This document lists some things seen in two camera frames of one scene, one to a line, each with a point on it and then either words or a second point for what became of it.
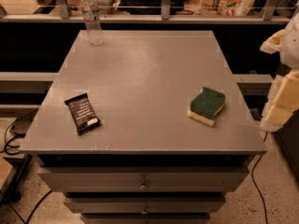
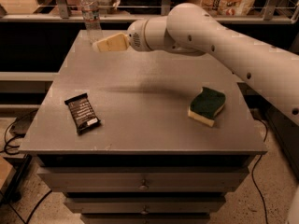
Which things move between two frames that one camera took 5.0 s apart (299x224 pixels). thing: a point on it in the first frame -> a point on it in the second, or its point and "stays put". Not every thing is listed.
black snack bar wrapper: [82, 113] stays put
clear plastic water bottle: [91, 13] stays put
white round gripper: [291, 49] -> [135, 37]
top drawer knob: [144, 187] stays put
